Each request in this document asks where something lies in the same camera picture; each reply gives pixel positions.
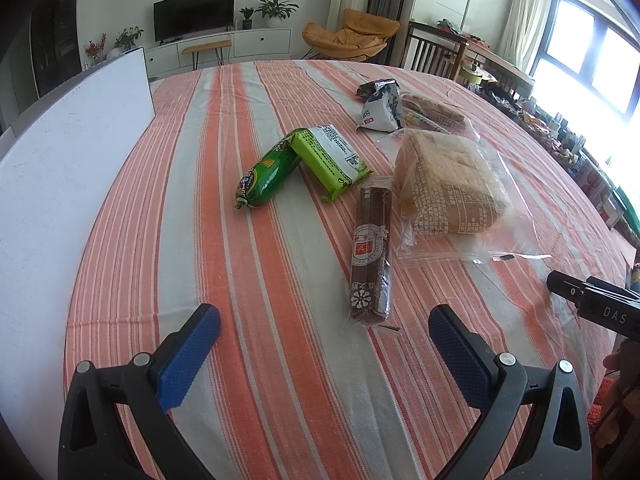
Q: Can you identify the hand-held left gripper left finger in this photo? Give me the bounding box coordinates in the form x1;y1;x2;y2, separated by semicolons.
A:
59;303;222;480

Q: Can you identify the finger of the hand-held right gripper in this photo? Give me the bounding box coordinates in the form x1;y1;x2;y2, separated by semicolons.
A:
546;270;593;308

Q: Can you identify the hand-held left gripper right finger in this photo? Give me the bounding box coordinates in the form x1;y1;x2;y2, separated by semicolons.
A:
428;304;593;480

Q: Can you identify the white blue triangular snack packet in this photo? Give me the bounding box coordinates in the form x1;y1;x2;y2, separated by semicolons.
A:
356;85;406;132

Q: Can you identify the person's right hand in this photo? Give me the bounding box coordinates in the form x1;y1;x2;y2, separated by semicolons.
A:
602;338;640;381

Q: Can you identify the orange striped tablecloth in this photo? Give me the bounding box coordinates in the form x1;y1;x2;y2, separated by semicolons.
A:
64;60;633;480

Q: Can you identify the pile of assorted goods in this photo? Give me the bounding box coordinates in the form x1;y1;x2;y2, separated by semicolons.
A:
470;80;640;246

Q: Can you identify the long brown snack packet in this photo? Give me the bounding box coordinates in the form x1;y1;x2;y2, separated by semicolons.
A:
347;185;392;328

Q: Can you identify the clear bag of bread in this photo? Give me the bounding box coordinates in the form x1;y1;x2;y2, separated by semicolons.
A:
392;129;556;263

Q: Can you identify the green sausage packet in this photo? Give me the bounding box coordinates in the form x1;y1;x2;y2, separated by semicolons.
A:
235;129;303;210

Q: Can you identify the clear biscuit packet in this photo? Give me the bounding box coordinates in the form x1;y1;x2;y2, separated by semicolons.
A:
400;92;468;133

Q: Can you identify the wooden dining table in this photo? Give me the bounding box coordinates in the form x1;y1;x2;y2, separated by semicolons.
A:
410;20;536;101

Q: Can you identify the white board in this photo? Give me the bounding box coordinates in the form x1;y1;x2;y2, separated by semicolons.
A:
0;46;156;431

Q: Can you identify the green round container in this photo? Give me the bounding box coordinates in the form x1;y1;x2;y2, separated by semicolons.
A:
460;67;496;86

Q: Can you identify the green white snack packet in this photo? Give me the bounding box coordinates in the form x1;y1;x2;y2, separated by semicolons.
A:
290;124;375;203

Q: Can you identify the window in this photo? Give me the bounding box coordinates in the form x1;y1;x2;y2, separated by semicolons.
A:
530;0;640;126

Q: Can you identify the wooden slatted chair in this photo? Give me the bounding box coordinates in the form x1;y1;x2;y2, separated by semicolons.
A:
400;21;471;81

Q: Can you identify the small black snack packet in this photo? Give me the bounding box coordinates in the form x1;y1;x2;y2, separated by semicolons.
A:
356;78;398;98

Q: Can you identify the white curtain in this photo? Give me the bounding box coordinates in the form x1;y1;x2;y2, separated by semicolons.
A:
495;0;556;73

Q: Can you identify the wooden stool with metal legs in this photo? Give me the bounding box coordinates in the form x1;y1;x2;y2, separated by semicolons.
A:
181;40;233;70

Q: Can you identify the white television cabinet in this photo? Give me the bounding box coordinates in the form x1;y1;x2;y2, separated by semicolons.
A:
145;27;293;78

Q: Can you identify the red flower plant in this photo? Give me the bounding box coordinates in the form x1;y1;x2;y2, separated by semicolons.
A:
84;33;108;63

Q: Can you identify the green potted plant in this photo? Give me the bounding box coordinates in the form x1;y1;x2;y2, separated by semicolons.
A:
114;26;145;52

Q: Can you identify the orange lounge chair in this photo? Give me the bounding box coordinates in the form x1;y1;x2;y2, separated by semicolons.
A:
301;8;402;64

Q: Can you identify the black television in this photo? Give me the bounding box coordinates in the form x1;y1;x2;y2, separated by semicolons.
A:
153;0;237;43

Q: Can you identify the large leafy plant white pot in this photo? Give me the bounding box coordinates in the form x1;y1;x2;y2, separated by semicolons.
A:
255;0;300;28

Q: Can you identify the dark wall cabinet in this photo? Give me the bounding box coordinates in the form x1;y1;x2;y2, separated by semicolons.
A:
27;0;83;101

